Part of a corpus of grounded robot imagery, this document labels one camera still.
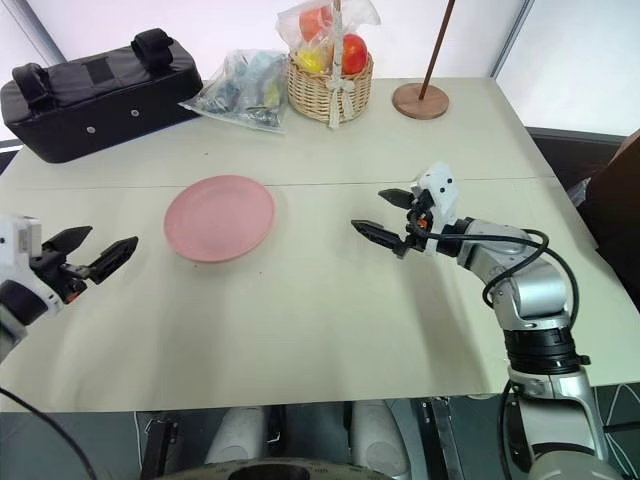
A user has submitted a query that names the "orange fruit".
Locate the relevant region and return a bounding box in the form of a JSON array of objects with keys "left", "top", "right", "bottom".
[{"left": 299, "top": 8, "right": 334, "bottom": 42}]

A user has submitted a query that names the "yellow fruit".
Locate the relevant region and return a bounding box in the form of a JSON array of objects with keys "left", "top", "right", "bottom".
[{"left": 297, "top": 49, "right": 327, "bottom": 73}]

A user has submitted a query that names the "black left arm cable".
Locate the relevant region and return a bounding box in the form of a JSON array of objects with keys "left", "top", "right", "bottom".
[{"left": 0, "top": 386, "right": 97, "bottom": 480}]

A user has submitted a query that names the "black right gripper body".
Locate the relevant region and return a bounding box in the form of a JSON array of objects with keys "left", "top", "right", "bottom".
[{"left": 399, "top": 187, "right": 437, "bottom": 257}]

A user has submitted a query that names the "clear bag of dark items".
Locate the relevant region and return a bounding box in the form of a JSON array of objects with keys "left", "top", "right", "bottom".
[{"left": 177, "top": 47, "right": 292, "bottom": 136}]

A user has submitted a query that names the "pink plate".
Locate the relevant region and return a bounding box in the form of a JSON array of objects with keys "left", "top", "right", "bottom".
[{"left": 163, "top": 175, "right": 278, "bottom": 264}]

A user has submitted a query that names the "wicker basket with lace handle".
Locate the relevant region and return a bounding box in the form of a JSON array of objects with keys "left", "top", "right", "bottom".
[{"left": 286, "top": 0, "right": 375, "bottom": 132}]

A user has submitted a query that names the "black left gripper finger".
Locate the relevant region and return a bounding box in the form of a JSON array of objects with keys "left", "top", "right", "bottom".
[
  {"left": 88, "top": 235, "right": 140, "bottom": 287},
  {"left": 41, "top": 225, "right": 95, "bottom": 255}
]

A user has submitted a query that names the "dark rounded rim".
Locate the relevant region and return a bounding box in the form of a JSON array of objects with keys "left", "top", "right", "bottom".
[{"left": 163, "top": 456, "right": 402, "bottom": 480}]

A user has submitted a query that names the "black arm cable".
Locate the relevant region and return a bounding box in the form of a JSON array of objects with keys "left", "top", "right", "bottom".
[
  {"left": 428, "top": 225, "right": 581, "bottom": 480},
  {"left": 0, "top": 386, "right": 97, "bottom": 480}
]

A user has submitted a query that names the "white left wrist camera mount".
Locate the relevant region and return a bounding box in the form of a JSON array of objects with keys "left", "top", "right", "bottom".
[{"left": 0, "top": 215, "right": 65, "bottom": 315}]

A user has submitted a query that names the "grey rounded robot leg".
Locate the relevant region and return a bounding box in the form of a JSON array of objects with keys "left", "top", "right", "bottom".
[
  {"left": 349, "top": 399, "right": 410, "bottom": 477},
  {"left": 206, "top": 406, "right": 267, "bottom": 467}
]

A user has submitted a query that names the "wooden stand with rod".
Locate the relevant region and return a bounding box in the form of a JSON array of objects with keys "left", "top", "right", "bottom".
[{"left": 391, "top": 0, "right": 459, "bottom": 121}]

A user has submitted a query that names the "clear plastic fruit bag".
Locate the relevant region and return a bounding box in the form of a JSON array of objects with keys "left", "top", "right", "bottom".
[{"left": 277, "top": 0, "right": 382, "bottom": 76}]

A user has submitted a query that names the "red apple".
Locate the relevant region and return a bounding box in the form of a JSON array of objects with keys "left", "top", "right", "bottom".
[{"left": 340, "top": 33, "right": 370, "bottom": 76}]

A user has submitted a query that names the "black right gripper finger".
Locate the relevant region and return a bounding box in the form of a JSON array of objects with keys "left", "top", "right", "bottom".
[
  {"left": 350, "top": 218, "right": 409, "bottom": 260},
  {"left": 377, "top": 187, "right": 415, "bottom": 211}
]

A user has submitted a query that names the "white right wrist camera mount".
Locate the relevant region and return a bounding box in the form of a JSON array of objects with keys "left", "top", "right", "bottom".
[{"left": 410, "top": 160, "right": 460, "bottom": 255}]

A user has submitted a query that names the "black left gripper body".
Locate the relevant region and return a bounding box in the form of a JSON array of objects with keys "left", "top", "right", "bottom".
[{"left": 28, "top": 245, "right": 97, "bottom": 307}]

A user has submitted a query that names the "black metal bracket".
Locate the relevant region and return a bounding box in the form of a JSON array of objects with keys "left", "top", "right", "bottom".
[
  {"left": 421, "top": 396, "right": 459, "bottom": 480},
  {"left": 141, "top": 413, "right": 180, "bottom": 480}
]

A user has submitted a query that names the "black padded case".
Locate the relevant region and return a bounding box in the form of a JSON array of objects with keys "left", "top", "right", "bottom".
[{"left": 0, "top": 28, "right": 204, "bottom": 165}]

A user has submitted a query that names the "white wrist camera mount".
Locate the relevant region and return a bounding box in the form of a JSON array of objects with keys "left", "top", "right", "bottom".
[
  {"left": 410, "top": 160, "right": 460, "bottom": 255},
  {"left": 0, "top": 215, "right": 65, "bottom": 315}
]

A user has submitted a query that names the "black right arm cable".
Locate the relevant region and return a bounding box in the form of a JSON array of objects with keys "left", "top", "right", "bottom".
[{"left": 428, "top": 225, "right": 581, "bottom": 480}]

